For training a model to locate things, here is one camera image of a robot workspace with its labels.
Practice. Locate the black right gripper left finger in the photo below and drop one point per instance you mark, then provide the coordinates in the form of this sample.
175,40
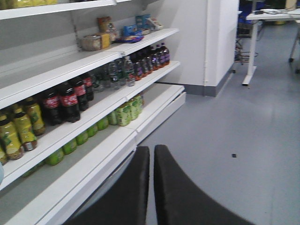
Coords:
125,203

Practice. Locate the cola bottle front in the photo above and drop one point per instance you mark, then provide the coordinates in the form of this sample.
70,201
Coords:
69,102

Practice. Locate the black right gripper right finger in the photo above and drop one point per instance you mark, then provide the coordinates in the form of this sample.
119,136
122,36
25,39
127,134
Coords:
179,201

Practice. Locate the yellow tea bottle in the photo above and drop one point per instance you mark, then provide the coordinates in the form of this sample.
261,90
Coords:
25,130

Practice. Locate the cola bottle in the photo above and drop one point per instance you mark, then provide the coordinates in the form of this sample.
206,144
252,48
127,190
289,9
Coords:
69,102
51,106

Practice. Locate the white supermarket shelf unit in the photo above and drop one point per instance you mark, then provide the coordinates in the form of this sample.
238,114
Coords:
39,49

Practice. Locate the light blue shopping basket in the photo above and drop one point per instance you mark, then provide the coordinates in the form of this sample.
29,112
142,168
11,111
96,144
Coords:
1,173

